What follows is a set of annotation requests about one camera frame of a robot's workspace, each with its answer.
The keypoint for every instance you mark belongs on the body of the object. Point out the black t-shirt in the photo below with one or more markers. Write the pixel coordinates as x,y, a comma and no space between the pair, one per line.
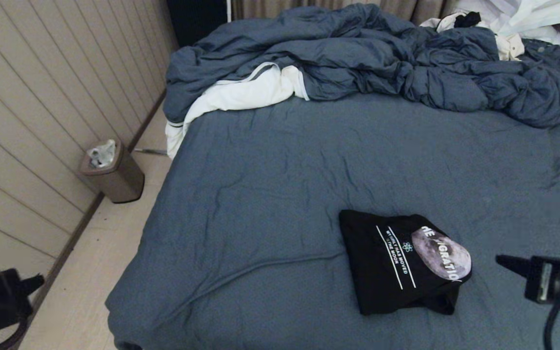
382,272

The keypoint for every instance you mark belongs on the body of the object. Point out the brown trash bin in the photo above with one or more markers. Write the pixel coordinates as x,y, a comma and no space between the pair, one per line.
119,183

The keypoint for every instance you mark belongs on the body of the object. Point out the silver metal rod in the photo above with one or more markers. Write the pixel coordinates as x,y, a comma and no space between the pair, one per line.
151,152

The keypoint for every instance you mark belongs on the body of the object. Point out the small black fabric item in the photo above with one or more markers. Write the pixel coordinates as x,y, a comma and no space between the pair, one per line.
467,19

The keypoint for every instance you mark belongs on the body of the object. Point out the white crumpled shirt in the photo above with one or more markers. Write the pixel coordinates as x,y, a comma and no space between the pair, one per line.
528,14

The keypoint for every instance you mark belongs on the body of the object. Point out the crumpled blue duvet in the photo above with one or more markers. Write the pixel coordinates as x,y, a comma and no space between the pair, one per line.
358,48

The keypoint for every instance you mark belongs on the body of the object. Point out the white duvet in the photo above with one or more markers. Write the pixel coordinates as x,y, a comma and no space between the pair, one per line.
241,93

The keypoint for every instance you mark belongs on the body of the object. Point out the black tall furniture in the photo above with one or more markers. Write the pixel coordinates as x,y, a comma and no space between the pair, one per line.
197,17

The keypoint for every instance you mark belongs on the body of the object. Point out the beige curtain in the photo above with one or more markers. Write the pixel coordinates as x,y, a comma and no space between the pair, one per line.
260,7

